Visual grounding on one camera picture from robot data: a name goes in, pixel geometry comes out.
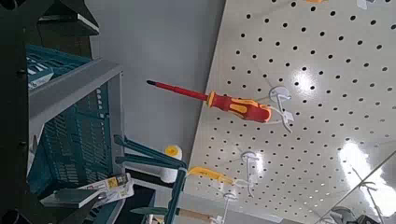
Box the white teal label card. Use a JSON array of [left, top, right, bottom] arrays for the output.
[[27, 63, 56, 91]]

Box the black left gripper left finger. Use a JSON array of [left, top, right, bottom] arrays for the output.
[[39, 188, 107, 224]]

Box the red yellow screwdriver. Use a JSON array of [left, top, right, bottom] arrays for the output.
[[146, 79, 273, 124]]

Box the white perforated pegboard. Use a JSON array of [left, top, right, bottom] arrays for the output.
[[179, 0, 396, 224]]

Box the yellow handled tool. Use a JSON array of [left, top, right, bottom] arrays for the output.
[[187, 166, 235, 186]]

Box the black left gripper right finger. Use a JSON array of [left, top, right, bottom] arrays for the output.
[[37, 0, 101, 35]]

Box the teal crate with grey rim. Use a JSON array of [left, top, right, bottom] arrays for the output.
[[25, 44, 125, 224]]

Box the white yellow label tag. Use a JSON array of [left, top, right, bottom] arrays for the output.
[[78, 173, 135, 207]]

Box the white pegboard hook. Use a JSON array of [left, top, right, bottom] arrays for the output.
[[240, 150, 262, 198], [218, 191, 239, 224], [268, 85, 295, 134]]

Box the white paint roller yellow cap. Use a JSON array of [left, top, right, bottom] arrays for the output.
[[159, 144, 184, 185]]

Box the metal wire pegboard hook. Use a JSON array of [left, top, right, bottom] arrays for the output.
[[358, 181, 386, 224]]

